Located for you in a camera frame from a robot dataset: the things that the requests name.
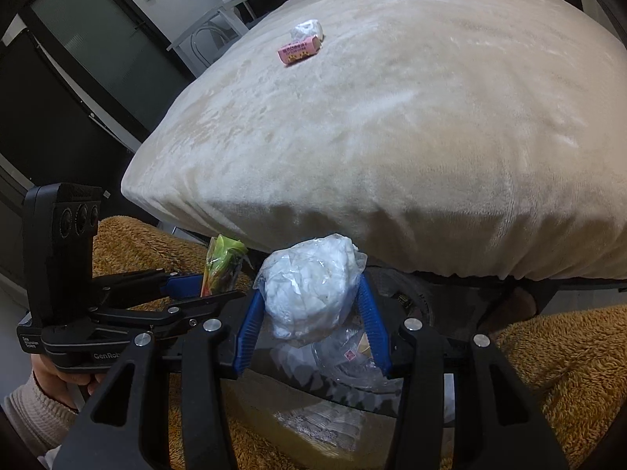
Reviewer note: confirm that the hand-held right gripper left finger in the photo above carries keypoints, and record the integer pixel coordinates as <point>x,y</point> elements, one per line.
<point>250,333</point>

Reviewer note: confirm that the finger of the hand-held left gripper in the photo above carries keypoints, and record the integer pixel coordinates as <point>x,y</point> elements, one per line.
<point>196,311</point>
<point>186,285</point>

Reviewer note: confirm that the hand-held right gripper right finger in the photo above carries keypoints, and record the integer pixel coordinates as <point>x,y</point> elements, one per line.
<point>372,328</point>

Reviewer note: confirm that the green and yellow snack wrapper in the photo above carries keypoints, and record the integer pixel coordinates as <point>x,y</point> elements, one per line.
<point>223,264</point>

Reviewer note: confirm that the black waste bin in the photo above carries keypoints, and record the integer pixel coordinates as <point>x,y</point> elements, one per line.
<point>274,391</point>

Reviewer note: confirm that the white plastic bag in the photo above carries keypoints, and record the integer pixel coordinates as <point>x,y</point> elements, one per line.
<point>303,289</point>

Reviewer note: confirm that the person's left forearm white sleeve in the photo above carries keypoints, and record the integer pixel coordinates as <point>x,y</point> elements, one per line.
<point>29,416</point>

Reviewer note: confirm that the person's left hand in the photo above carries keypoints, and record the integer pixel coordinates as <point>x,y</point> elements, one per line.
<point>63,382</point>

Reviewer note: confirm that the person's left leg brown fleece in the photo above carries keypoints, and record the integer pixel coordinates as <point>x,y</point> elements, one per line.
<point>137,249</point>

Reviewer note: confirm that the person's leg brown fleece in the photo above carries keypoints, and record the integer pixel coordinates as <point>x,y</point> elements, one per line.
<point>563,367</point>
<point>137,249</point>

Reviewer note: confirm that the person's right foot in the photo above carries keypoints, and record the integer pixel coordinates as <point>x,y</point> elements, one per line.
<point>509,313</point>

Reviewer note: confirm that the person's right leg brown fleece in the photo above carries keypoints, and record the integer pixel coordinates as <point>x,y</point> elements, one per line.
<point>563,367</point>

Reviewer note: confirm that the black framed frosted glass door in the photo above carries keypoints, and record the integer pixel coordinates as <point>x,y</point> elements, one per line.
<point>98,34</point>

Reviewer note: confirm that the pink snack packet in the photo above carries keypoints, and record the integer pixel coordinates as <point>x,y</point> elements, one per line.
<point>299,50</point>

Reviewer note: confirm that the white side table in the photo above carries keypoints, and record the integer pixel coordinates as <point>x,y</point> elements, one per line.
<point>215,24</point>

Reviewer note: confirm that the crumpled white wrapper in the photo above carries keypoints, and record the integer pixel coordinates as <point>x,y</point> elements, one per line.
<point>307,29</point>

